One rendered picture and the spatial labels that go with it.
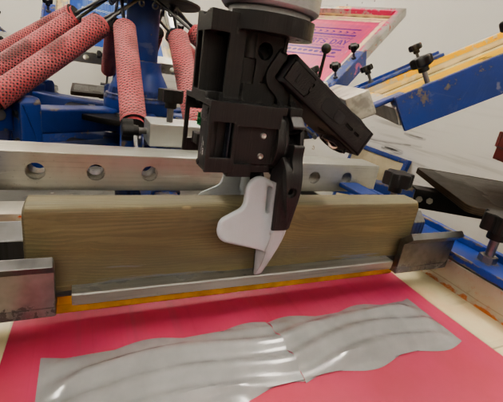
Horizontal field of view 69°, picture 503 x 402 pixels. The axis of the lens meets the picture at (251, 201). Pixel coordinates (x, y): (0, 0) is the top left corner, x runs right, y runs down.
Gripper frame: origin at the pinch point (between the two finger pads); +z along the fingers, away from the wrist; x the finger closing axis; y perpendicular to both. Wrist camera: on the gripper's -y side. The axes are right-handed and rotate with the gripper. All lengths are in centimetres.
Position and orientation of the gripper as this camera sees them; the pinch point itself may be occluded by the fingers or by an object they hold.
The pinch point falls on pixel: (255, 247)
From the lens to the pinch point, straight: 35.8
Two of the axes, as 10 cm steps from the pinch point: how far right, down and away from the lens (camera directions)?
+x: 4.0, 3.7, -8.4
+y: -9.1, 0.1, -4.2
